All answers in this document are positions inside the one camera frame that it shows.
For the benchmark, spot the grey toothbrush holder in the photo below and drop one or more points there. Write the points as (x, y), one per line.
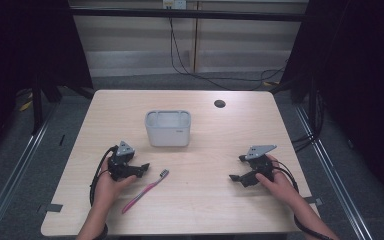
(168, 131)

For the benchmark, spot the round black table grommet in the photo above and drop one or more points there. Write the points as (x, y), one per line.
(219, 103)

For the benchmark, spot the black metal stand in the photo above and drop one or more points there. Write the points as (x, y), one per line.
(37, 106)

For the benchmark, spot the person's right hand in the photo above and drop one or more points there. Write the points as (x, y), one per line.
(281, 188)

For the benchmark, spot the white wall socket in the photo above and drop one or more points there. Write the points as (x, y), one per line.
(175, 4)

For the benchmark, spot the person's left hand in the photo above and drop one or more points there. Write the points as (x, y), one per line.
(106, 191)

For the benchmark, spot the yellow floor marker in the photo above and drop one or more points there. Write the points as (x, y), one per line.
(25, 106)

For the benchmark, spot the black horizontal frame bar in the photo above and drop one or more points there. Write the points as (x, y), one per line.
(186, 14)

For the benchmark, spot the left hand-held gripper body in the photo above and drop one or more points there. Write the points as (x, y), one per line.
(120, 163)

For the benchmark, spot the pink toothbrush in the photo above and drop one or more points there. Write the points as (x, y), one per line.
(145, 191)

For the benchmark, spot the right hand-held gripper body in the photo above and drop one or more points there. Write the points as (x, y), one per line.
(262, 165)

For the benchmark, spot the metal floor rail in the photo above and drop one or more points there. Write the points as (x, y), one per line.
(333, 173)
(16, 170)

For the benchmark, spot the dark curtain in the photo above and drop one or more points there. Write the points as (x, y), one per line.
(23, 50)
(363, 83)

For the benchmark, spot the grey tape strip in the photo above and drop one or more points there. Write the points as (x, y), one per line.
(314, 200)
(51, 208)

